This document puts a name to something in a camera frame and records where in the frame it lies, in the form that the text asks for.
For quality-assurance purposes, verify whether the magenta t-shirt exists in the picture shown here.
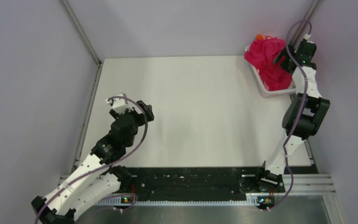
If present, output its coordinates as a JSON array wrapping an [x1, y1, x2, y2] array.
[[244, 35, 292, 91]]

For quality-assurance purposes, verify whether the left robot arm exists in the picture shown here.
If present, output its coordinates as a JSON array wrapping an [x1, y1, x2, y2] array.
[[31, 95, 154, 224]]

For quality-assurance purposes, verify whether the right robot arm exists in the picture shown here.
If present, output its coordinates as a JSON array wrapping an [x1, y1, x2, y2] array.
[[255, 38, 330, 192]]

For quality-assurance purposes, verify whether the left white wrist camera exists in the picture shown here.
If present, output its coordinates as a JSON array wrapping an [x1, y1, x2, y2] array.
[[105, 93, 134, 114]]

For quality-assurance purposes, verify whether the aluminium frame profile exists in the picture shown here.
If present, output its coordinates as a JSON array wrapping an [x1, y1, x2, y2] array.
[[290, 174, 336, 196]]

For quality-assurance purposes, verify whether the grey slotted cable duct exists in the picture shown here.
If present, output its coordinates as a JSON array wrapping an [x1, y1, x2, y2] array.
[[96, 195, 273, 207]]

